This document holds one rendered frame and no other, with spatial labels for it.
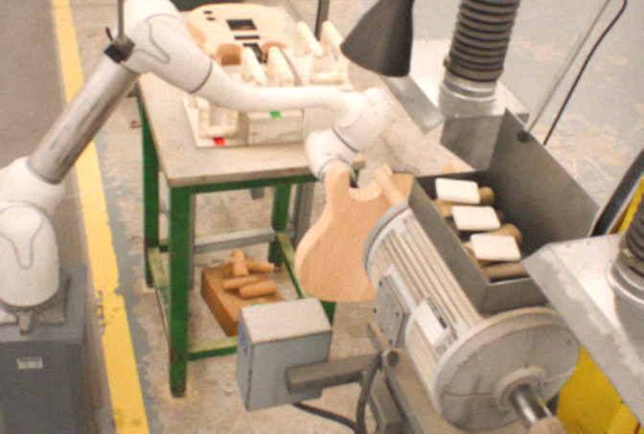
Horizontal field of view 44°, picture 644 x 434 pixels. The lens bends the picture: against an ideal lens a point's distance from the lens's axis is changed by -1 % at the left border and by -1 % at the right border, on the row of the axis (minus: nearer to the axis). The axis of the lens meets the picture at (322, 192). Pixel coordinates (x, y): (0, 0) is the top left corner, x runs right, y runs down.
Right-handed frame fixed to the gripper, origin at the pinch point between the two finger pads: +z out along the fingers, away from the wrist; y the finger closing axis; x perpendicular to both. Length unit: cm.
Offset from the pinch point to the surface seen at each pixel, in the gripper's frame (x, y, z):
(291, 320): 7.1, 32.8, 35.2
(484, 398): 23, 15, 69
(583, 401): -59, -93, 12
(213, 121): -10, 23, -65
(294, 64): 10, 1, -68
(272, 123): -2, 10, -52
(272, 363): 0, 36, 39
